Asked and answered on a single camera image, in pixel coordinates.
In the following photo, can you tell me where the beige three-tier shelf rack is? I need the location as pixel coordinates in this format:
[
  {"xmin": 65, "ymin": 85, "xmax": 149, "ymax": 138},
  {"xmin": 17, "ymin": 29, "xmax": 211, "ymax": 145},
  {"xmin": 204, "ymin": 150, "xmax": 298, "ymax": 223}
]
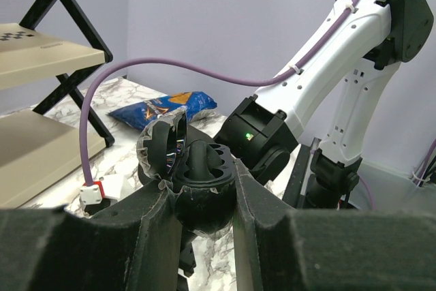
[{"xmin": 1, "ymin": 0, "xmax": 113, "ymax": 209}]

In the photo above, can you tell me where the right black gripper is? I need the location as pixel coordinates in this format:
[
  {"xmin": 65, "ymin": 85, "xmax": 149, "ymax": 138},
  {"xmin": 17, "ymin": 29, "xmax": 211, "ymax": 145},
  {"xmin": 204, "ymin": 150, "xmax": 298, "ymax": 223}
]
[{"xmin": 176, "ymin": 229, "xmax": 196, "ymax": 291}]

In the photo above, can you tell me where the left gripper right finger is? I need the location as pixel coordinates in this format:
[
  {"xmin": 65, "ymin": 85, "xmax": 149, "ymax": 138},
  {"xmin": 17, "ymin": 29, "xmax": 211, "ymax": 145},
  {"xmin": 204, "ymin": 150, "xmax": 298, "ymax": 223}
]
[{"xmin": 233, "ymin": 160, "xmax": 435, "ymax": 290}]

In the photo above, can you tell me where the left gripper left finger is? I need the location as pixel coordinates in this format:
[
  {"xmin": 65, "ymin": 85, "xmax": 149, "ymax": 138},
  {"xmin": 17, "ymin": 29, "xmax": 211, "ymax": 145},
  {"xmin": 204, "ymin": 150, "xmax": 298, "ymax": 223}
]
[{"xmin": 1, "ymin": 183, "xmax": 181, "ymax": 290}]

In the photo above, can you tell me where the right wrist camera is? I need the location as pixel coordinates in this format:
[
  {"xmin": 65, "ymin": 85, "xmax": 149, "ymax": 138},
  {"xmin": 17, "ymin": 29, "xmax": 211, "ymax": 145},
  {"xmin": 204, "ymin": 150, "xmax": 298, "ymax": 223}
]
[{"xmin": 79, "ymin": 174, "xmax": 134, "ymax": 215}]

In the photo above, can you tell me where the black earbud charging case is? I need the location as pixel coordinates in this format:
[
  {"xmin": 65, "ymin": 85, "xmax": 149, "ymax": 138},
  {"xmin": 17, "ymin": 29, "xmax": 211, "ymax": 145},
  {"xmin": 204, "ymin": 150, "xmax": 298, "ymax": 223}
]
[{"xmin": 136, "ymin": 108, "xmax": 236, "ymax": 239}]

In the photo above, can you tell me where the blue Doritos chip bag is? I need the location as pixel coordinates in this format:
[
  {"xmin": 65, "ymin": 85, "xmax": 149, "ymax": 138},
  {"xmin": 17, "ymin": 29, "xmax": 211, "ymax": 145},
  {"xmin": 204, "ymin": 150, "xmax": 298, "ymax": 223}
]
[{"xmin": 108, "ymin": 91, "xmax": 217, "ymax": 131}]

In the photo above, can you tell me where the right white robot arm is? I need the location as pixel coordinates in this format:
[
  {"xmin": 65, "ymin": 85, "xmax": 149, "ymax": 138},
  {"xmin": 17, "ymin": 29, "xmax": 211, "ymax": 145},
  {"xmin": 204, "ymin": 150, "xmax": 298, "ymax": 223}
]
[{"xmin": 215, "ymin": 0, "xmax": 435, "ymax": 290}]

